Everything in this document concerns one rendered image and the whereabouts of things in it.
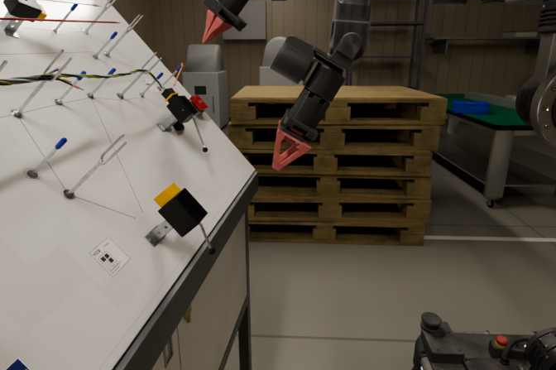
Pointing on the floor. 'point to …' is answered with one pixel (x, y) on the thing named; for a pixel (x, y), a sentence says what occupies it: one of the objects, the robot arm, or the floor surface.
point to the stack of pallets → (342, 164)
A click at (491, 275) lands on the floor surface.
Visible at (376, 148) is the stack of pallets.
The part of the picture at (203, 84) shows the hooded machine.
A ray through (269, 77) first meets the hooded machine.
